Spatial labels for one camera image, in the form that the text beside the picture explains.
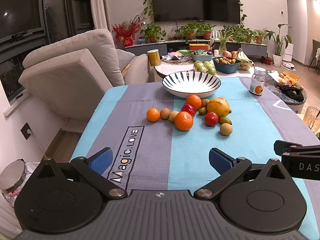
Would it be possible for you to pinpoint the vase with green plant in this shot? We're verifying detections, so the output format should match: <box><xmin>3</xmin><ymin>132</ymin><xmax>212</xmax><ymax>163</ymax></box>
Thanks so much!
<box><xmin>217</xmin><ymin>29</ymin><xmax>233</xmax><ymax>55</ymax></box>

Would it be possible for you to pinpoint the tv cabinet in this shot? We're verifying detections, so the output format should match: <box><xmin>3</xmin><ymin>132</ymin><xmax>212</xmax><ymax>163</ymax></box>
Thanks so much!
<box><xmin>125</xmin><ymin>39</ymin><xmax>268</xmax><ymax>57</ymax></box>

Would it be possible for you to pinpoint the tray of green apples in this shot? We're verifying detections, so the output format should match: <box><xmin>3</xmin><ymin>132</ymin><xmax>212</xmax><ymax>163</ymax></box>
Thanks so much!
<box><xmin>193</xmin><ymin>61</ymin><xmax>216</xmax><ymax>76</ymax></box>

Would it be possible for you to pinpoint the glass jar orange label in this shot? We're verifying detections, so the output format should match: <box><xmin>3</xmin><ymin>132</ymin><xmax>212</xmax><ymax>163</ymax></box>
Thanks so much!
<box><xmin>249</xmin><ymin>67</ymin><xmax>266</xmax><ymax>95</ymax></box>

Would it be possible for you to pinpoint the small green fruit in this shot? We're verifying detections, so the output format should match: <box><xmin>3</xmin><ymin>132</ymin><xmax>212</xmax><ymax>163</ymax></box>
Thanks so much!
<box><xmin>219</xmin><ymin>116</ymin><xmax>232</xmax><ymax>125</ymax></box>
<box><xmin>199</xmin><ymin>107</ymin><xmax>208</xmax><ymax>115</ymax></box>

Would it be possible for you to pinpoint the red apple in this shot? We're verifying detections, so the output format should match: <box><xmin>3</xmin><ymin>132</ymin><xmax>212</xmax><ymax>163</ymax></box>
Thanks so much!
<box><xmin>222</xmin><ymin>50</ymin><xmax>232</xmax><ymax>57</ymax></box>

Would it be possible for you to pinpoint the yellow tin can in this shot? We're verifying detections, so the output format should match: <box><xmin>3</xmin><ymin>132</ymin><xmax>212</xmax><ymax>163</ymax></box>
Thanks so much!
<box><xmin>147</xmin><ymin>49</ymin><xmax>161</xmax><ymax>67</ymax></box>

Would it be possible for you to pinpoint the small orange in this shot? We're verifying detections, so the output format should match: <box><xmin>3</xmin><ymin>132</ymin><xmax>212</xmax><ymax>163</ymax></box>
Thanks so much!
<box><xmin>146</xmin><ymin>108</ymin><xmax>161</xmax><ymax>122</ymax></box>

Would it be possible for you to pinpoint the dark teal longan bowl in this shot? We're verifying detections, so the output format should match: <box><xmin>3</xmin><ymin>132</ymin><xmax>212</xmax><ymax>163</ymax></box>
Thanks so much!
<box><xmin>213</xmin><ymin>57</ymin><xmax>241</xmax><ymax>74</ymax></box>

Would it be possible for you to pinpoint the orange box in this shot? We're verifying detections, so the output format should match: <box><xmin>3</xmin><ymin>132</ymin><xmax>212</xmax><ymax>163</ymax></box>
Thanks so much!
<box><xmin>189</xmin><ymin>43</ymin><xmax>210</xmax><ymax>51</ymax></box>

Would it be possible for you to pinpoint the white robot vacuum dock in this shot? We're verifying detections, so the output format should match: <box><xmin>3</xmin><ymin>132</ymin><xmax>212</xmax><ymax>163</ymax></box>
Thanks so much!
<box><xmin>281</xmin><ymin>43</ymin><xmax>295</xmax><ymax>70</ymax></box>

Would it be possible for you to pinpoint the metal lid glass jar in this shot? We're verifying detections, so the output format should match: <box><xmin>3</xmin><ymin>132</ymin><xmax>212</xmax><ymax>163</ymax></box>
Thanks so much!
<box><xmin>0</xmin><ymin>159</ymin><xmax>27</xmax><ymax>198</ymax></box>

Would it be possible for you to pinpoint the tall leafy floor plant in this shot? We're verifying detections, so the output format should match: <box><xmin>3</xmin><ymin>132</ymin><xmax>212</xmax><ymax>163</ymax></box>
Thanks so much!
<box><xmin>264</xmin><ymin>24</ymin><xmax>292</xmax><ymax>67</ymax></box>

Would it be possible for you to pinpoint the beige sofa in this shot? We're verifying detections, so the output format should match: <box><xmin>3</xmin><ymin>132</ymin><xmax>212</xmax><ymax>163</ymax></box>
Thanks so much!
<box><xmin>18</xmin><ymin>29</ymin><xmax>154</xmax><ymax>133</ymax></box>

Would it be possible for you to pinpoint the banana bunch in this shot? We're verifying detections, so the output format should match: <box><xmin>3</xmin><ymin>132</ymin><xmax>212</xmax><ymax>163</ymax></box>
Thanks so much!
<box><xmin>235</xmin><ymin>48</ymin><xmax>255</xmax><ymax>70</ymax></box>

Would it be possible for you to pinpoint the dark marble round table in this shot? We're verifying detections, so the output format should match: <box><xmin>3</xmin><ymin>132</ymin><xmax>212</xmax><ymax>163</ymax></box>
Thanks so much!
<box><xmin>265</xmin><ymin>70</ymin><xmax>307</xmax><ymax>114</ymax></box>

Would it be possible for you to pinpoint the black television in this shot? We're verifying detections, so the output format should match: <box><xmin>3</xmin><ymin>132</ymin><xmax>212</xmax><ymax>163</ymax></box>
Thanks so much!
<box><xmin>152</xmin><ymin>0</ymin><xmax>240</xmax><ymax>24</ymax></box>

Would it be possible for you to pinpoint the red tomato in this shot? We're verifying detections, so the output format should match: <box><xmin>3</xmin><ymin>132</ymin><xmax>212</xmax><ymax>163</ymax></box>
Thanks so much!
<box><xmin>204</xmin><ymin>112</ymin><xmax>219</xmax><ymax>127</ymax></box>
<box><xmin>181</xmin><ymin>104</ymin><xmax>196</xmax><ymax>117</ymax></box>

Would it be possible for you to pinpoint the grey cushion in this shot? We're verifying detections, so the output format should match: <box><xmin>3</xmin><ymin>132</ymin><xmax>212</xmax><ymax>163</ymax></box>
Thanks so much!
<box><xmin>116</xmin><ymin>49</ymin><xmax>135</xmax><ymax>72</ymax></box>

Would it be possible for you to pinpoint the yellow fruit basket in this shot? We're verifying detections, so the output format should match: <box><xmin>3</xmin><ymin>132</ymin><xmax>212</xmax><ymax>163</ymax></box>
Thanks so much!
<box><xmin>279</xmin><ymin>72</ymin><xmax>301</xmax><ymax>86</ymax></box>

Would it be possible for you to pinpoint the wall power socket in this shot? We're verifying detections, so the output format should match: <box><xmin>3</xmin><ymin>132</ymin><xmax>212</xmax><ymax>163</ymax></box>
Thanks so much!
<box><xmin>20</xmin><ymin>122</ymin><xmax>33</xmax><ymax>140</ymax></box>

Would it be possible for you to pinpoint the large front orange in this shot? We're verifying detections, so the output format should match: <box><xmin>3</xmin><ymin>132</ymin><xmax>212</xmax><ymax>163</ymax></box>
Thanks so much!
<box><xmin>174</xmin><ymin>112</ymin><xmax>193</xmax><ymax>131</ymax></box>

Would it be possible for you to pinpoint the brown kiwi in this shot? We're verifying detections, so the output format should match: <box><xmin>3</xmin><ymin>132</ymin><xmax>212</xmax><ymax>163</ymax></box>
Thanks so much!
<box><xmin>169</xmin><ymin>111</ymin><xmax>179</xmax><ymax>122</ymax></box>
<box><xmin>160</xmin><ymin>108</ymin><xmax>171</xmax><ymax>120</ymax></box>
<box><xmin>220</xmin><ymin>123</ymin><xmax>233</xmax><ymax>136</ymax></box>

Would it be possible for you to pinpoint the white blue striped bowl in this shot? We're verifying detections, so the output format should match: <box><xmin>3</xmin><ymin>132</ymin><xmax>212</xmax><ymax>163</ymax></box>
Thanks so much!
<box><xmin>162</xmin><ymin>70</ymin><xmax>221</xmax><ymax>99</ymax></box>

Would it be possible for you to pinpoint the light blue snack basket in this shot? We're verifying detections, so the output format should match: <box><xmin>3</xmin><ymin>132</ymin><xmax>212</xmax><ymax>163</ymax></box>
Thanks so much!
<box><xmin>191</xmin><ymin>51</ymin><xmax>213</xmax><ymax>62</ymax></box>

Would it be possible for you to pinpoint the potted plant left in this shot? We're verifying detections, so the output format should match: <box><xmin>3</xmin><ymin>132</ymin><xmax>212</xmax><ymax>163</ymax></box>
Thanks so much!
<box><xmin>140</xmin><ymin>23</ymin><xmax>167</xmax><ymax>43</ymax></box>

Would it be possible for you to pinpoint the red flower arrangement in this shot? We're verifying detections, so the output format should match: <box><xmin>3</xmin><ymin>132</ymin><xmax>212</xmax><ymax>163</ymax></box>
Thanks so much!
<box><xmin>112</xmin><ymin>15</ymin><xmax>142</xmax><ymax>47</ymax></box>

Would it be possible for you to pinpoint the white oval coffee table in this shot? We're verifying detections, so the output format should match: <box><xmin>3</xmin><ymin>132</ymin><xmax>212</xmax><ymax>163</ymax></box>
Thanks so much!
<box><xmin>155</xmin><ymin>56</ymin><xmax>255</xmax><ymax>78</ymax></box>

